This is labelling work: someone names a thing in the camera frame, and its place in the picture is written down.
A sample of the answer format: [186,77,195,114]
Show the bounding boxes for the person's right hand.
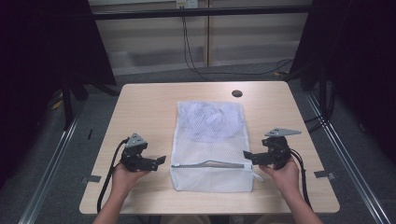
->
[259,157,301,196]

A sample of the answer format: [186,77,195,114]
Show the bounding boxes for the black wall cables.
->
[181,16,294,82]

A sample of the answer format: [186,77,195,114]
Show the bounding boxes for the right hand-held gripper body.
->
[258,127,303,171]

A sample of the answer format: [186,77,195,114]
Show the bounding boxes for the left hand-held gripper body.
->
[120,133,159,173]

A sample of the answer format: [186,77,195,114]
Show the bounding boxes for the black metal stand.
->
[59,74,91,131]

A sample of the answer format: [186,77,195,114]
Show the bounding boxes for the dark curtain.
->
[288,0,396,164]
[0,0,118,188]

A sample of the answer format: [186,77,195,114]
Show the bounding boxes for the metal floor rail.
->
[18,104,86,224]
[304,91,390,224]

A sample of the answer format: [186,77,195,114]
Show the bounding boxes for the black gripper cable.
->
[96,137,131,215]
[289,147,313,210]

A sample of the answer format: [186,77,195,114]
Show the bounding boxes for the grey tape strip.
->
[313,170,337,181]
[79,175,103,185]

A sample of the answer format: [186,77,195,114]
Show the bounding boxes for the black floor cables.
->
[303,113,329,134]

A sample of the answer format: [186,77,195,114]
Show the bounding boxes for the white garment with dark print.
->
[178,102,246,143]

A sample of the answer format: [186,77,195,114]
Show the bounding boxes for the white mesh laundry bag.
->
[169,100,264,193]

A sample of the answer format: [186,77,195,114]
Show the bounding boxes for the black horizontal bar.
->
[92,5,313,21]

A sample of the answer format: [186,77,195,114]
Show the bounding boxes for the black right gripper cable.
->
[289,147,313,210]

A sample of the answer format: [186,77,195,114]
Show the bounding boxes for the person's left hand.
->
[110,162,151,195]

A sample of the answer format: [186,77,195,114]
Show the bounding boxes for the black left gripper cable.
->
[96,137,131,215]

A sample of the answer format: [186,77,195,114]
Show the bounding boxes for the white wall outlet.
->
[176,0,199,9]

